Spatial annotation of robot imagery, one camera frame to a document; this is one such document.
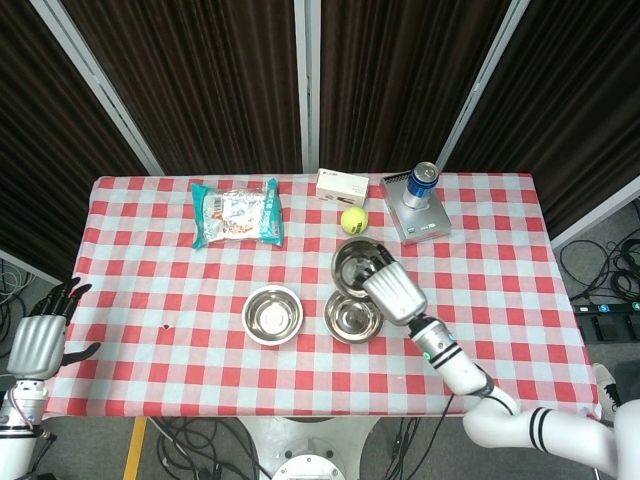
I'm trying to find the dark brown partition panel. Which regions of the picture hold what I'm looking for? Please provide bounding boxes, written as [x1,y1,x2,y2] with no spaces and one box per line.
[0,0,151,284]
[318,0,512,175]
[59,0,304,177]
[443,0,640,237]

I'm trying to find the white black sneaker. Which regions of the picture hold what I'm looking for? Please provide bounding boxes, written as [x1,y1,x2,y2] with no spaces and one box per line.
[592,363,624,416]

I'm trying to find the yellow tennis ball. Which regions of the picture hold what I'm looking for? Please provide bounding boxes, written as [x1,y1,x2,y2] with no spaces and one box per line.
[340,206,370,235]

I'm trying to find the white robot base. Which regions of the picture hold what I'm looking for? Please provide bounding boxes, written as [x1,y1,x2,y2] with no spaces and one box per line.
[234,415,382,480]

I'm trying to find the silver metal box device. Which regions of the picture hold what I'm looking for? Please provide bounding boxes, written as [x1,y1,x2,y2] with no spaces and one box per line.
[378,172,452,246]

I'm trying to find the red white checkered tablecloth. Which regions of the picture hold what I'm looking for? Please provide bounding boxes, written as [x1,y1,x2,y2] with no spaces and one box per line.
[43,173,601,421]

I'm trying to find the teal snack bag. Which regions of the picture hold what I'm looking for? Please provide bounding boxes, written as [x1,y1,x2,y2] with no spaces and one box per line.
[190,178,286,250]

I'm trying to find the white partition frame post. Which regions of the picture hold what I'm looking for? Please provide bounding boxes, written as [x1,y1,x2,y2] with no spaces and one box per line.
[292,0,322,175]
[433,0,532,176]
[28,0,166,177]

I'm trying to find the black floor cable bundle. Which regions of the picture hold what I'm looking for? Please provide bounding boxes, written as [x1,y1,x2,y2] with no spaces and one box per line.
[144,417,274,480]
[557,232,640,304]

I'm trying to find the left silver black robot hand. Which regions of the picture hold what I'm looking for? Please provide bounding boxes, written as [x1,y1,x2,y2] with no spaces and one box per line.
[5,277,102,381]

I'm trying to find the white cardboard box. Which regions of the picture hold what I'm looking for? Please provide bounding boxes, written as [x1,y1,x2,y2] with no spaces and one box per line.
[314,168,372,207]

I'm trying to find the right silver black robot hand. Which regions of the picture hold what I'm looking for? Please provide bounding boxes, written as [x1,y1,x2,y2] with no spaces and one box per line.
[349,244,430,327]

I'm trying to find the blue drink can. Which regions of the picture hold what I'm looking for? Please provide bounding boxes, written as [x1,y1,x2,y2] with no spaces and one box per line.
[402,161,441,210]

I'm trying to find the stainless steel metal bowl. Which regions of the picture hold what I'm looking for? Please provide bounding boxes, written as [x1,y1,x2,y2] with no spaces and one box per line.
[323,289,386,345]
[331,237,397,301]
[241,284,305,347]

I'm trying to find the grey floor cable bundle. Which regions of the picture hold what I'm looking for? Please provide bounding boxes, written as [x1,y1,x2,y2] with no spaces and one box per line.
[0,259,37,361]

